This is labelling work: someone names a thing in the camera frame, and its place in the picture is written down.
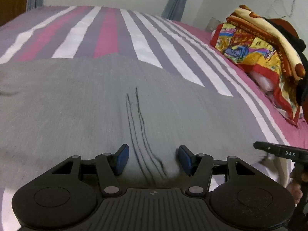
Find grey sweatpants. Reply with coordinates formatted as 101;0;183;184
0;53;293;190

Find person right hand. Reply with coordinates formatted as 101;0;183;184
287;168;307;204

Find colourful patterned pillow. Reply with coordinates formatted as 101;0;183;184
210;22;300;125

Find red heart cushion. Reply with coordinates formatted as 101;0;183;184
269;18;299;38

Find cream brown blanket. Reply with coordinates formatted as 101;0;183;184
226;5;306;81

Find black cloth strap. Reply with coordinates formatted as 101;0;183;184
262;16;308;106

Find white wall socket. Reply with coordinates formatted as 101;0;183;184
205;17;221;32

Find white charger cable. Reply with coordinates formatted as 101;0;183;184
271;0;301;19

